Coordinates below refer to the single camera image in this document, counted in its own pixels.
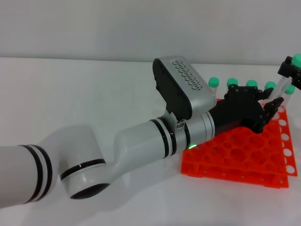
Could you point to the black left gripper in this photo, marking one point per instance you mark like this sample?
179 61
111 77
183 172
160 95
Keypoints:
240 108

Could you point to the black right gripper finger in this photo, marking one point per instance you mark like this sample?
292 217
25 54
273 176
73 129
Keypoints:
297 80
285 67

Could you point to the green capped clear test tube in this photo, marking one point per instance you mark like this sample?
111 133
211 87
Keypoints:
281 86
289 90
270 84
214 81
232 81
251 83

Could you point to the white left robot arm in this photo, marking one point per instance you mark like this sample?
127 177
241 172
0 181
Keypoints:
94 153

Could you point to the orange test tube rack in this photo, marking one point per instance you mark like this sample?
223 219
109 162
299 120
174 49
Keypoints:
240 153

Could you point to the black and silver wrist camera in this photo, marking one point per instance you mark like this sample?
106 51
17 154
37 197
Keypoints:
183 89

